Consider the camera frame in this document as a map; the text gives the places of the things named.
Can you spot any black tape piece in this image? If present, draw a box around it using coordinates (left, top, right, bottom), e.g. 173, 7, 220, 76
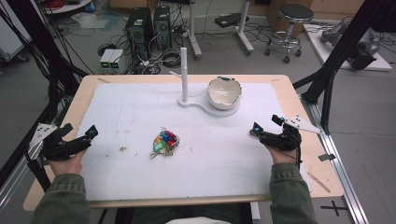
318, 152, 337, 162

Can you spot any black round stool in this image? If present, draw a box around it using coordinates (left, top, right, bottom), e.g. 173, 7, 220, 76
264, 3, 315, 64

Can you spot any bunch of colourful tagged keys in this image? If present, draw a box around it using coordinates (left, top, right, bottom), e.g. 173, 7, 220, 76
149, 126, 181, 160

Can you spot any black metal frame stand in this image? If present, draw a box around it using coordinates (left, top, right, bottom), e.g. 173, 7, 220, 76
291, 0, 396, 135
0, 0, 90, 192

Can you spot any white eggshell-shaped bowl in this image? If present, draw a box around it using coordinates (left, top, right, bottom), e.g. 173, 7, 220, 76
206, 76, 243, 111

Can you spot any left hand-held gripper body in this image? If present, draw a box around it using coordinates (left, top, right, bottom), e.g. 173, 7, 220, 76
29, 122, 92, 161

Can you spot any flat black box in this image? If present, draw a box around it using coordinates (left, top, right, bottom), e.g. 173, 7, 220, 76
214, 12, 250, 29

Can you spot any aluminium rail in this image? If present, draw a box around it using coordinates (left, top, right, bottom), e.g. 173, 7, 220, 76
299, 95, 371, 224

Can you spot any thin wooden stick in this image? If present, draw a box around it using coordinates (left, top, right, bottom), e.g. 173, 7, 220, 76
306, 171, 332, 194

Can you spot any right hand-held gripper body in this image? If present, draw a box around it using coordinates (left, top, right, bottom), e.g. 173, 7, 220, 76
260, 115, 323, 152

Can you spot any white desk leg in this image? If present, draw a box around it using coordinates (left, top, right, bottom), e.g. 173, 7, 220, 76
186, 0, 204, 61
235, 0, 255, 56

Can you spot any person's right hand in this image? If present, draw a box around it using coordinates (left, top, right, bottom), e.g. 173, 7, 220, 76
266, 145, 301, 165

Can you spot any white floor platform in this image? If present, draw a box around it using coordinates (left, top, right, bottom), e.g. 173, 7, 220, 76
303, 22, 393, 72

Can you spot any black computer tower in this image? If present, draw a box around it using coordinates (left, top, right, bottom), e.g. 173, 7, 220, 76
125, 7, 155, 61
152, 5, 173, 51

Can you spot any person's left hand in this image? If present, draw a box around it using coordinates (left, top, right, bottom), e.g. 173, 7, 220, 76
47, 148, 89, 177

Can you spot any white foam mat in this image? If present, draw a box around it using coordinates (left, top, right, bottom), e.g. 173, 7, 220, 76
76, 81, 313, 203

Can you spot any small white power box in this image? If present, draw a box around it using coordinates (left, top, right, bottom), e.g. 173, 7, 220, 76
99, 49, 116, 69
109, 49, 124, 70

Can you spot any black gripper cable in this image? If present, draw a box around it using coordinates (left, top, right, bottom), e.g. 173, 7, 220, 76
294, 145, 304, 171

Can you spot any white key stand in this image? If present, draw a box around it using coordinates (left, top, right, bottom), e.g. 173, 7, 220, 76
169, 47, 241, 119

